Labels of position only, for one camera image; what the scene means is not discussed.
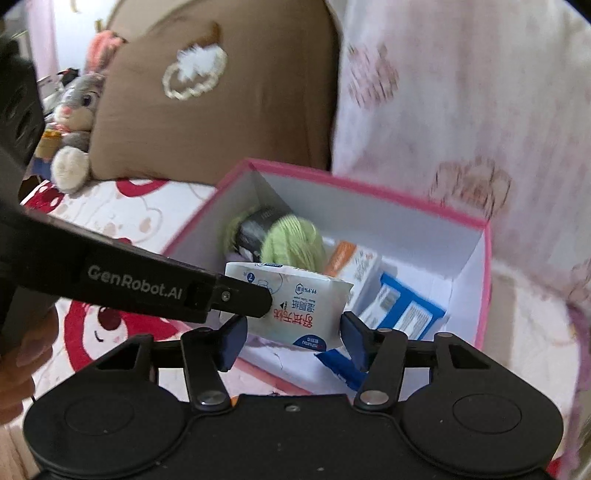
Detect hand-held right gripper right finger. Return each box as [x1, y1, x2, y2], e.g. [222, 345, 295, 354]
[339, 311, 492, 411]

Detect pink plush toy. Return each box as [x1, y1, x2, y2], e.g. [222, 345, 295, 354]
[84, 29, 129, 78]

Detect pink cardboard box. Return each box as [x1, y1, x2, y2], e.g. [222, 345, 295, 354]
[164, 158, 493, 398]

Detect clear plastic box orange label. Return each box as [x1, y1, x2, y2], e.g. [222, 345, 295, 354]
[322, 240, 383, 303]

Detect green yarn ball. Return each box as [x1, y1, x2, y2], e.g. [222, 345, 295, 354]
[222, 208, 327, 271]

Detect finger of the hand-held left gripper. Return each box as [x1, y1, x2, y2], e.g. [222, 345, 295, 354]
[210, 274, 273, 319]

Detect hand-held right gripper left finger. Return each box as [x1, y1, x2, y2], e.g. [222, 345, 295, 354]
[95, 316, 250, 411]

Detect blue and white box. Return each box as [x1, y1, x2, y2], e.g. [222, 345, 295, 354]
[318, 272, 450, 389]

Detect red bear print bed sheet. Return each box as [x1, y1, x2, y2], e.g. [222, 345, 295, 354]
[18, 176, 583, 480]

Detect person's left forearm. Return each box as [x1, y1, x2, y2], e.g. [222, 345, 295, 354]
[0, 418, 42, 480]

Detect white wet wipes packet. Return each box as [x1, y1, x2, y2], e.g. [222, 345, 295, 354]
[217, 261, 354, 354]

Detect person's left hand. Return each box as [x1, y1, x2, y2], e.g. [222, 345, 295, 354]
[0, 307, 60, 425]

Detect white floral blanket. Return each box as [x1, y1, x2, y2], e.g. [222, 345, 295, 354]
[325, 0, 591, 480]

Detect brown pillow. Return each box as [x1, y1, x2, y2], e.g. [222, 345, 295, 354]
[89, 0, 341, 188]

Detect grey rabbit plush toy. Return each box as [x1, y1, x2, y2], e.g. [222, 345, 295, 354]
[45, 71, 108, 195]

